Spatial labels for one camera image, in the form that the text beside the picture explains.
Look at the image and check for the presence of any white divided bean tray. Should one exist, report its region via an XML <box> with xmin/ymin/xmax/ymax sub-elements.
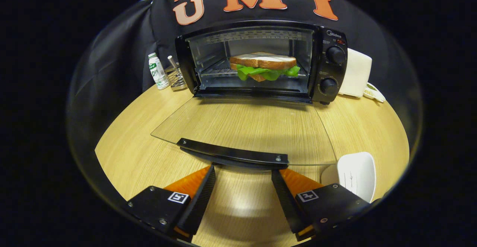
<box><xmin>363</xmin><ymin>82</ymin><xmax>386</xmax><ymax>103</ymax></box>

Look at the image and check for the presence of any white bottle green label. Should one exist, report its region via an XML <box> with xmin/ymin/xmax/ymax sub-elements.
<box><xmin>148</xmin><ymin>53</ymin><xmax>170</xmax><ymax>90</ymax></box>

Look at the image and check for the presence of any metal wire holder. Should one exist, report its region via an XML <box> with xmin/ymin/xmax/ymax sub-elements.
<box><xmin>166</xmin><ymin>55</ymin><xmax>188</xmax><ymax>91</ymax></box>

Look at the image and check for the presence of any white plate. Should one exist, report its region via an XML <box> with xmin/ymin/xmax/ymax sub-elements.
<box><xmin>321</xmin><ymin>152</ymin><xmax>377</xmax><ymax>203</ymax></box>

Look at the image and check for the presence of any white toaster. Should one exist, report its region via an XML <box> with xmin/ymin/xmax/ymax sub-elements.
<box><xmin>338</xmin><ymin>48</ymin><xmax>372</xmax><ymax>98</ymax></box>

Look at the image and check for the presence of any black toaster oven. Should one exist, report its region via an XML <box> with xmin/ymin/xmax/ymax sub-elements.
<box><xmin>151</xmin><ymin>20</ymin><xmax>349</xmax><ymax>173</ymax></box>

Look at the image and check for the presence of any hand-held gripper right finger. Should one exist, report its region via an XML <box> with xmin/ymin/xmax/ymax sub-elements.
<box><xmin>271</xmin><ymin>169</ymin><xmax>373</xmax><ymax>242</ymax></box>

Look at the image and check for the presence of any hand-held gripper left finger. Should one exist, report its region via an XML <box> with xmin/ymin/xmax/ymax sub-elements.
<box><xmin>126</xmin><ymin>164</ymin><xmax>217</xmax><ymax>243</ymax></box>

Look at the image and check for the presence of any lettuce sandwich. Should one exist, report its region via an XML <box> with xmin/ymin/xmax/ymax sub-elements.
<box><xmin>229</xmin><ymin>52</ymin><xmax>301</xmax><ymax>82</ymax></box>

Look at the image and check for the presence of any black backdrop cloth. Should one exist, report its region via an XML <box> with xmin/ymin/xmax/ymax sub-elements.
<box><xmin>67</xmin><ymin>0</ymin><xmax>410</xmax><ymax>128</ymax></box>

